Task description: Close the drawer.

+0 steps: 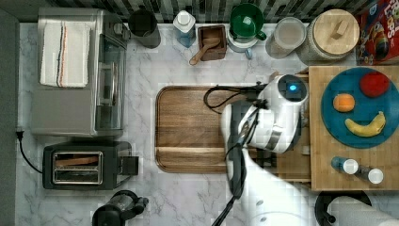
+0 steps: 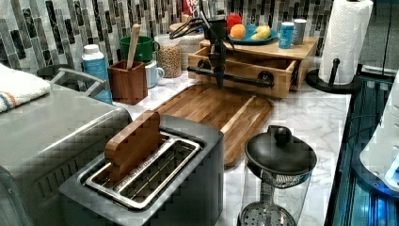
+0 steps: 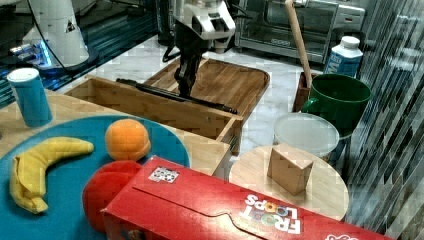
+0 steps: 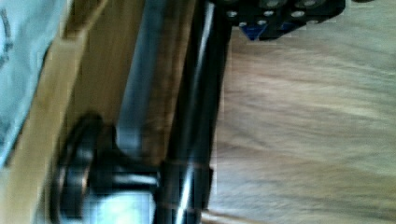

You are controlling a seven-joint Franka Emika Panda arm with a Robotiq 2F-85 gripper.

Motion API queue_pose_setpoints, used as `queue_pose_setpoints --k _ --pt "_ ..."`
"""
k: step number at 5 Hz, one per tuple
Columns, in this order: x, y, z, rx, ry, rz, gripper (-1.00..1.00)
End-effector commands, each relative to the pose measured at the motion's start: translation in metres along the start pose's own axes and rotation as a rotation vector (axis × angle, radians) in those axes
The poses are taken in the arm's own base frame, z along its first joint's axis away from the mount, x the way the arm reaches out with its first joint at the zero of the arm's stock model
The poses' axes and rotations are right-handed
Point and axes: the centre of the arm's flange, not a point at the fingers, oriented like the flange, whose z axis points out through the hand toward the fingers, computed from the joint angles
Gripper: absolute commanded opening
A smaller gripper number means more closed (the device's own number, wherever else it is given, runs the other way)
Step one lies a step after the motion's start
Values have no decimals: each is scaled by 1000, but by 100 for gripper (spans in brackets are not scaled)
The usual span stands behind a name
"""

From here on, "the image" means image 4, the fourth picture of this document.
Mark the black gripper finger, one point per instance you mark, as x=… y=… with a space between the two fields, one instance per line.
x=186 y=175

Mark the black drawer knob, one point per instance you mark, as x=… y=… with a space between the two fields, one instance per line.
x=91 y=161

